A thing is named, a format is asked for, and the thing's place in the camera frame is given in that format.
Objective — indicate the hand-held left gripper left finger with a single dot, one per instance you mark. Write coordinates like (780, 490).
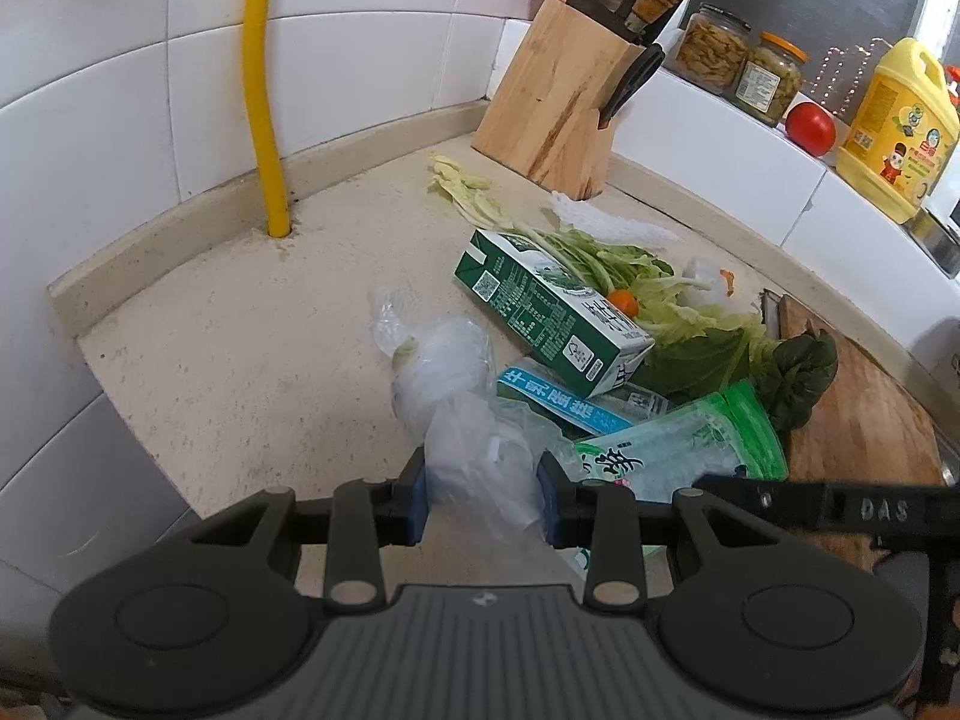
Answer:
(418, 502)

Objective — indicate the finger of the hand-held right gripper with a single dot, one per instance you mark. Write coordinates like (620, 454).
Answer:
(787, 501)

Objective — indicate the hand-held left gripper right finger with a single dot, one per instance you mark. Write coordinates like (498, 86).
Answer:
(547, 502)

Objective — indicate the clear plastic bag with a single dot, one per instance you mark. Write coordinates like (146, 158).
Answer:
(465, 450)

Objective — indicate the blue cake wrapper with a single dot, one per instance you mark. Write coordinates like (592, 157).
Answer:
(555, 405)

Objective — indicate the green snack bag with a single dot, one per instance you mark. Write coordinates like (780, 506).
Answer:
(675, 442)

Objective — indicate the dark green spinach leaf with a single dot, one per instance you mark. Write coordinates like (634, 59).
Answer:
(802, 375)

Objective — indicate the napa cabbage leaf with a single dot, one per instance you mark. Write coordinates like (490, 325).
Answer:
(697, 352)

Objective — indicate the green milk carton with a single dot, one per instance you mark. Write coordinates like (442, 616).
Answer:
(540, 307)

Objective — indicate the leafy vegetable stalks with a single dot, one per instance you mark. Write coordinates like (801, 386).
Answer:
(600, 259)

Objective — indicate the white foam net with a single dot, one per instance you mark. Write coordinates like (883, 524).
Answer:
(607, 221)

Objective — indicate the pale cabbage scraps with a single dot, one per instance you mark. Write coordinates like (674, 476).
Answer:
(469, 191)

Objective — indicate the wooden cutting board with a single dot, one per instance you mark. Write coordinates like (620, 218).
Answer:
(862, 420)

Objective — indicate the metal container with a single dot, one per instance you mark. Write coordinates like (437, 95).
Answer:
(937, 240)

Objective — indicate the red tomato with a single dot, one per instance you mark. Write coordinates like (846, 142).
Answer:
(810, 127)

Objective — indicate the yellow detergent bottle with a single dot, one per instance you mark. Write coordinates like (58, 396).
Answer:
(896, 135)

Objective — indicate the wooden knife block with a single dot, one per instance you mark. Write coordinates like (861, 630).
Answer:
(555, 90)

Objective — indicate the glass jar with orange lid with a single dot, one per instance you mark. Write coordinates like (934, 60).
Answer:
(769, 82)

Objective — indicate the black scissors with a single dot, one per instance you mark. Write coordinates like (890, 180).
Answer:
(634, 79)

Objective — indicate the yellow pipe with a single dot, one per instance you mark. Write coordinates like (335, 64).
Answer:
(259, 90)

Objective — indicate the glass jar of pale pickles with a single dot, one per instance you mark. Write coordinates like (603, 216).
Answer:
(712, 49)

